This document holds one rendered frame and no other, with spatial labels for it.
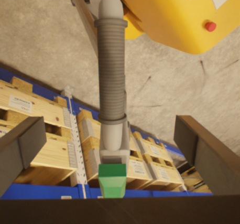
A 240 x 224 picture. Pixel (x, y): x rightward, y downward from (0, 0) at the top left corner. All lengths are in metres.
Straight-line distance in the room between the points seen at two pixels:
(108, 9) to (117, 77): 0.08
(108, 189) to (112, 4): 0.23
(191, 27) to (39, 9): 1.12
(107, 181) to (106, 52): 0.17
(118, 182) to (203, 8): 0.74
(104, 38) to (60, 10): 1.36
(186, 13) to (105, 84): 0.64
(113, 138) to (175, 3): 0.63
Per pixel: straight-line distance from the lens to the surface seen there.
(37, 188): 1.15
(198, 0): 0.82
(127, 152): 0.26
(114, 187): 0.25
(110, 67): 0.21
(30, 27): 1.62
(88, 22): 0.69
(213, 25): 0.87
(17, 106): 1.30
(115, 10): 0.22
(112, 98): 0.22
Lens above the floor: 1.50
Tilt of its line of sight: 41 degrees down
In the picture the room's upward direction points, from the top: 157 degrees clockwise
